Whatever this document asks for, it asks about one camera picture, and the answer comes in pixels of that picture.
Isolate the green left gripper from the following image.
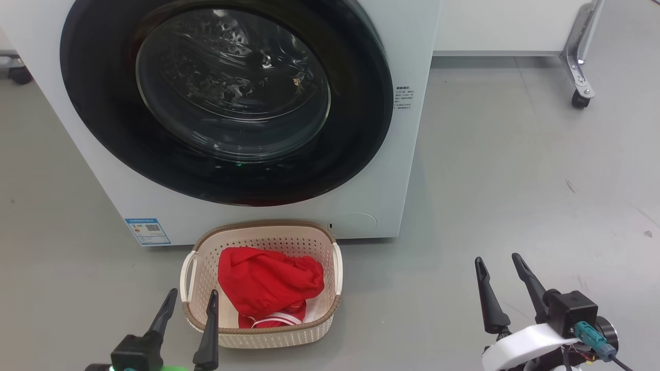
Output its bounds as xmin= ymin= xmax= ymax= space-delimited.
xmin=124 ymin=288 xmax=220 ymax=371

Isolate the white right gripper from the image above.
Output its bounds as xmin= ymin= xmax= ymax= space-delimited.
xmin=474 ymin=252 xmax=581 ymax=371

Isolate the red garment with white stripes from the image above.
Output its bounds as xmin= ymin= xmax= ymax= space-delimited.
xmin=218 ymin=246 xmax=325 ymax=329

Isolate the black glass washer door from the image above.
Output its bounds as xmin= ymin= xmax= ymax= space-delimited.
xmin=60 ymin=0 xmax=395 ymax=207

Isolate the cream perforated laundry basket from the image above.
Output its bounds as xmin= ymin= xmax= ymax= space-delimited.
xmin=179 ymin=220 xmax=343 ymax=349

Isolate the white front-load washing machine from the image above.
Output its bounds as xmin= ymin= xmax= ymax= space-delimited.
xmin=0 ymin=0 xmax=441 ymax=247

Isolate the blue energy label sticker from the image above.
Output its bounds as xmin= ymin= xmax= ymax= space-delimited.
xmin=124 ymin=218 xmax=171 ymax=247

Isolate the round white filter cover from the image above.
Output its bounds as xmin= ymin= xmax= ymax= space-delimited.
xmin=327 ymin=212 xmax=378 ymax=235

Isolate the small black text sticker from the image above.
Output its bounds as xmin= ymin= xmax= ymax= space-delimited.
xmin=394 ymin=85 xmax=416 ymax=110

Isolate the metal leg with caster wheel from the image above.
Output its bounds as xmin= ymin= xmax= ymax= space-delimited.
xmin=559 ymin=0 xmax=604 ymax=109

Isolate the white cabinet panel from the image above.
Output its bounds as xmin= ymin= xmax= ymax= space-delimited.
xmin=432 ymin=0 xmax=593 ymax=56

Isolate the black caster wheel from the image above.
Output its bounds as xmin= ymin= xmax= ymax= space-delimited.
xmin=0 ymin=54 xmax=33 ymax=86

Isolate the teal connector with black cable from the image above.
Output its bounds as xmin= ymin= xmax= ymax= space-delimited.
xmin=574 ymin=321 xmax=635 ymax=371

